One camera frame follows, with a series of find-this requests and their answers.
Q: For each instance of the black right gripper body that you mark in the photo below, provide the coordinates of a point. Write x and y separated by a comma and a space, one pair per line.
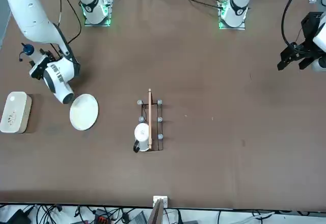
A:
40, 77

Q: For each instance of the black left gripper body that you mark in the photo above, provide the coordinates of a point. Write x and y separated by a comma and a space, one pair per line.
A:
309, 25

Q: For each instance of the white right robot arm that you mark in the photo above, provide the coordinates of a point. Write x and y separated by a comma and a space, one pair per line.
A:
28, 15

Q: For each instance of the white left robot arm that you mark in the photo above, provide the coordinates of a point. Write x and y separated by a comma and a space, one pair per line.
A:
238, 7

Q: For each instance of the white round plate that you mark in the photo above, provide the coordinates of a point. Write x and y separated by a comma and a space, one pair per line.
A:
84, 114

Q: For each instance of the cream lunch box with print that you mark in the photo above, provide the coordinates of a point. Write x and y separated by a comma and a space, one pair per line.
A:
14, 112

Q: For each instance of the black power adapter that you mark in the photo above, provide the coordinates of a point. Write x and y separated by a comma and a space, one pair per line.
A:
17, 216

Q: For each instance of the red black device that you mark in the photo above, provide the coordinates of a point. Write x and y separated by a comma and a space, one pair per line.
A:
102, 219

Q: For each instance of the wooden board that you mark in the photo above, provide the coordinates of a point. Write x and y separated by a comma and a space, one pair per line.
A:
156, 213

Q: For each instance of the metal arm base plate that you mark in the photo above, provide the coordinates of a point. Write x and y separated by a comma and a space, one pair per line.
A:
98, 25
231, 27

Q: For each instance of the white wall socket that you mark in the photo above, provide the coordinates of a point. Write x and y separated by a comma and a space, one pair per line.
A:
160, 199

